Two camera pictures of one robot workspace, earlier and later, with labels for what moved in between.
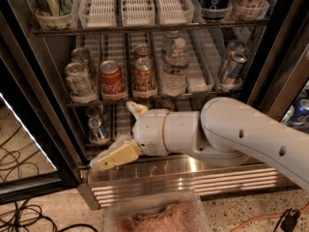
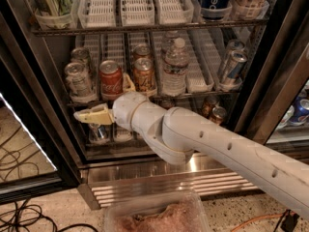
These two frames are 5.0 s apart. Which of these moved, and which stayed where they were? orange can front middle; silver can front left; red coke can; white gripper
Moved: white gripper
Stayed: orange can front middle; red coke can; silver can front left
